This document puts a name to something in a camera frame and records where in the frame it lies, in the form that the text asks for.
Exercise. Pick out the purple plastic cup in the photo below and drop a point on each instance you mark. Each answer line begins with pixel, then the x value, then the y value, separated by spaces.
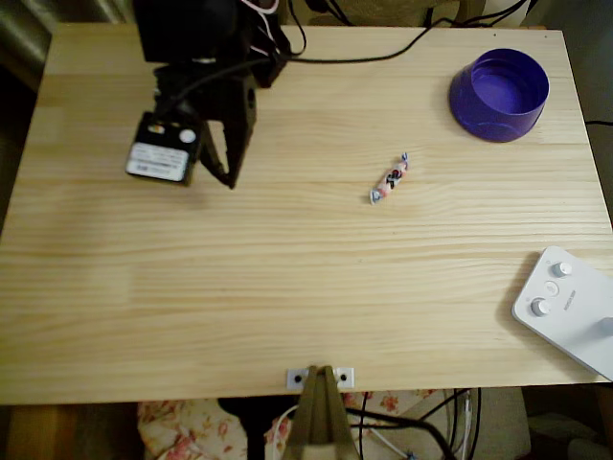
pixel 479 124

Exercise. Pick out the silver angle bracket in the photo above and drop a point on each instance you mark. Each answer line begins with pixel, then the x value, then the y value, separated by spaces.
pixel 345 377
pixel 296 377

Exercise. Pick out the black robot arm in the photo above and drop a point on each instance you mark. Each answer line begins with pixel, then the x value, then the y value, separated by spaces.
pixel 182 29

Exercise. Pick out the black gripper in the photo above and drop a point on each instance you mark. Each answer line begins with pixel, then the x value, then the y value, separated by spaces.
pixel 238 126

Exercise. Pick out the candy white red blue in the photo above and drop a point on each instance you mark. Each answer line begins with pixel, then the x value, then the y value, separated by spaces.
pixel 390 179

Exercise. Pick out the white device with knobs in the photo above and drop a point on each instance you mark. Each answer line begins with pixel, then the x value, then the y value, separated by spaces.
pixel 574 316

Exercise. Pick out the floral patterned cloth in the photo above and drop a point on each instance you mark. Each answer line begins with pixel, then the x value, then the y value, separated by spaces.
pixel 191 431

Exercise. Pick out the black camera box white label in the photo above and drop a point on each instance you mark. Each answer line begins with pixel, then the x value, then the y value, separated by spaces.
pixel 160 153

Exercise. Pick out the camera stand extrusion pole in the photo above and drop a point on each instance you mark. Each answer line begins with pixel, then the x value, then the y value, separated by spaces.
pixel 318 421

